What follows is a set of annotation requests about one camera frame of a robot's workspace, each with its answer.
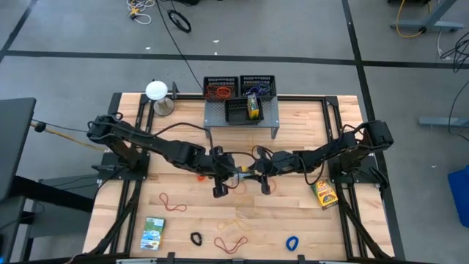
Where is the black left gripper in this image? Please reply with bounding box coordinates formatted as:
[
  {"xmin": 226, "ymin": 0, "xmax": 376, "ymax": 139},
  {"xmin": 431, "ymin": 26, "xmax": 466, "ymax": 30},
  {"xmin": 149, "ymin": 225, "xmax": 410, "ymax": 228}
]
[{"xmin": 204, "ymin": 146, "xmax": 241, "ymax": 199}]

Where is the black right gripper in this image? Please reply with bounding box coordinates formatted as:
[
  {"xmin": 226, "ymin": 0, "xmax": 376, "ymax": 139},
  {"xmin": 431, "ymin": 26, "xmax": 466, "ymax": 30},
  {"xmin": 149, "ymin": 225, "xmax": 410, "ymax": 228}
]
[{"xmin": 247, "ymin": 146, "xmax": 294, "ymax": 196}]

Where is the green cardboard box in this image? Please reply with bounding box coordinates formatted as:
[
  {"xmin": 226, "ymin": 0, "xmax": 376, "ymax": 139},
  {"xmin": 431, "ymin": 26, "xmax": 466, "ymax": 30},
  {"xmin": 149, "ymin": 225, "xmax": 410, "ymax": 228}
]
[
  {"xmin": 246, "ymin": 92, "xmax": 260, "ymax": 121},
  {"xmin": 139, "ymin": 216, "xmax": 166, "ymax": 252}
]

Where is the black side desk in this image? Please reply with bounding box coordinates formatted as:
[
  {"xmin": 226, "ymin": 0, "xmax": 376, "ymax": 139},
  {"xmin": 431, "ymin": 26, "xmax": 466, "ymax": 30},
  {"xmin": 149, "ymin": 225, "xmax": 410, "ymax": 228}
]
[{"xmin": 0, "ymin": 97, "xmax": 97, "ymax": 264}]

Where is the grey perforated metal shelf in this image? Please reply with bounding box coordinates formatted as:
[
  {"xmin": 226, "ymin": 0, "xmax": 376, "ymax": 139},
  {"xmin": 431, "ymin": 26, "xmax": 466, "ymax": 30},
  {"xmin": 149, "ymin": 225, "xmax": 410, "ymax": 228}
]
[{"xmin": 203, "ymin": 99, "xmax": 281, "ymax": 140}]

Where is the black mesh basket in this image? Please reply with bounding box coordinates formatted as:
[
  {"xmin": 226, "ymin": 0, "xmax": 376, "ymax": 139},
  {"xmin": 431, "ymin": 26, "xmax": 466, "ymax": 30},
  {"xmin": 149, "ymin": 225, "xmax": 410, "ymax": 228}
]
[
  {"xmin": 239, "ymin": 74, "xmax": 277, "ymax": 102},
  {"xmin": 202, "ymin": 76, "xmax": 240, "ymax": 103},
  {"xmin": 222, "ymin": 98, "xmax": 265, "ymax": 126}
]

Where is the blue coil wristband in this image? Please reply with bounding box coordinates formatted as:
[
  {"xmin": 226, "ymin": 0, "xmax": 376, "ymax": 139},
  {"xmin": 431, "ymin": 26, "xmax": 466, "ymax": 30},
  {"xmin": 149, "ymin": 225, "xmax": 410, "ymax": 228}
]
[{"xmin": 285, "ymin": 235, "xmax": 300, "ymax": 252}]

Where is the white mushroom lamp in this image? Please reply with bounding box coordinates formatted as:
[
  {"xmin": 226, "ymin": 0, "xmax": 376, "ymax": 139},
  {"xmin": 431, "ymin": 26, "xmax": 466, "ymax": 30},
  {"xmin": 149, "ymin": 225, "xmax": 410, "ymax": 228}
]
[{"xmin": 144, "ymin": 80, "xmax": 175, "ymax": 117}]

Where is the grey floor bar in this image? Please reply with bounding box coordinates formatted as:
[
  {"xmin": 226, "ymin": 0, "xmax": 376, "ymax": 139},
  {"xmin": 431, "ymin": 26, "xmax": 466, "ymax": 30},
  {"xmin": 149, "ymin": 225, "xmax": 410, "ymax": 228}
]
[{"xmin": 417, "ymin": 117, "xmax": 469, "ymax": 128}]

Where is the blue bin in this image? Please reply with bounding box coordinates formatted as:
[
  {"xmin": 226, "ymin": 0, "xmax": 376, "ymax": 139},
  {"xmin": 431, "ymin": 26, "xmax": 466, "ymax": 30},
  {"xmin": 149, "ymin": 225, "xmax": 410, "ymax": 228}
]
[{"xmin": 447, "ymin": 164, "xmax": 469, "ymax": 228}]

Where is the long black floor cable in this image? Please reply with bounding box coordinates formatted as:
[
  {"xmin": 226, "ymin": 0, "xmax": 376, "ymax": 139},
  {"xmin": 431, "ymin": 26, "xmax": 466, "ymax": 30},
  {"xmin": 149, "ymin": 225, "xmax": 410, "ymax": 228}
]
[{"xmin": 155, "ymin": 0, "xmax": 204, "ymax": 92}]

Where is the black coiled floor cable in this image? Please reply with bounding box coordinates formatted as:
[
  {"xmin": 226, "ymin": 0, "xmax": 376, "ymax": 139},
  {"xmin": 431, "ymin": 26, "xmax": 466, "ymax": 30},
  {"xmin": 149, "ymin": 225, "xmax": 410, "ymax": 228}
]
[{"xmin": 167, "ymin": 9, "xmax": 193, "ymax": 34}]

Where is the white floor cable bundle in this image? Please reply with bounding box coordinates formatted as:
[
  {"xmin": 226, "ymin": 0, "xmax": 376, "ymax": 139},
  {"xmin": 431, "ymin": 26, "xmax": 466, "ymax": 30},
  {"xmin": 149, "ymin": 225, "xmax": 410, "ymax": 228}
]
[{"xmin": 126, "ymin": 0, "xmax": 157, "ymax": 26}]

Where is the yellow cord with black knob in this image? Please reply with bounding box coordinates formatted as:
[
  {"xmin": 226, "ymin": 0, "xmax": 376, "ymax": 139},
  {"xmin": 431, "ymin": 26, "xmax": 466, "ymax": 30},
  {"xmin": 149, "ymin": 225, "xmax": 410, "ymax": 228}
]
[{"xmin": 30, "ymin": 120, "xmax": 109, "ymax": 152}]

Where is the yellow floor cable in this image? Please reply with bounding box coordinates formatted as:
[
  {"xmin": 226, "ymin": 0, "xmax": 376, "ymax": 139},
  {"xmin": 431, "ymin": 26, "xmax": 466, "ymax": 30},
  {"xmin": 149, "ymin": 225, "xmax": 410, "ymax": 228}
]
[{"xmin": 395, "ymin": 0, "xmax": 428, "ymax": 39}]

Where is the black cable tangle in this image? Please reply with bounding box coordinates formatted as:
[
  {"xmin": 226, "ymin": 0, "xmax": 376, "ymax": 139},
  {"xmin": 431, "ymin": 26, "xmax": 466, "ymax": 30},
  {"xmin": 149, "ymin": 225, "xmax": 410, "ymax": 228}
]
[{"xmin": 439, "ymin": 31, "xmax": 469, "ymax": 74}]

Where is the grey desk leg frame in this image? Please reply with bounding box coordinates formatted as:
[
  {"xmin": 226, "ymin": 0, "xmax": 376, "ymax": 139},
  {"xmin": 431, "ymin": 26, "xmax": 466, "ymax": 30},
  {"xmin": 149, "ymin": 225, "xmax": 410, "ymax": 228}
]
[{"xmin": 389, "ymin": 0, "xmax": 465, "ymax": 34}]

